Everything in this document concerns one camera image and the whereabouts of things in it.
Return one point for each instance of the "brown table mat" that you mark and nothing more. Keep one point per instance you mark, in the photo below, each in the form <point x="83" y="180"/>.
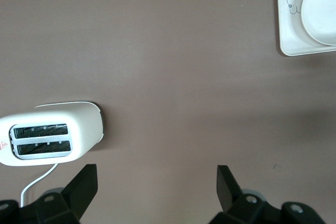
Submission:
<point x="183" y="64"/>

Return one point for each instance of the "round cream plate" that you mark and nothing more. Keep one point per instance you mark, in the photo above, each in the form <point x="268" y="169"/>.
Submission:
<point x="319" y="19"/>

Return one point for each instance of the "cream rabbit print tray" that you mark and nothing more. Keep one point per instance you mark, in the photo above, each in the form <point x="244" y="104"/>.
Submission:
<point x="288" y="32"/>

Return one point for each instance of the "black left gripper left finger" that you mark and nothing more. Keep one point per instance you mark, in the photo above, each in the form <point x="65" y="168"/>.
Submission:
<point x="71" y="203"/>

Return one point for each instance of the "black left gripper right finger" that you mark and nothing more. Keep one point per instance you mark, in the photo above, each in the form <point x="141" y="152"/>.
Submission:
<point x="236" y="205"/>

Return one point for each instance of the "cream two-slot toaster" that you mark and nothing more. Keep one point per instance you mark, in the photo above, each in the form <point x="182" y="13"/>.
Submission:
<point x="84" y="127"/>

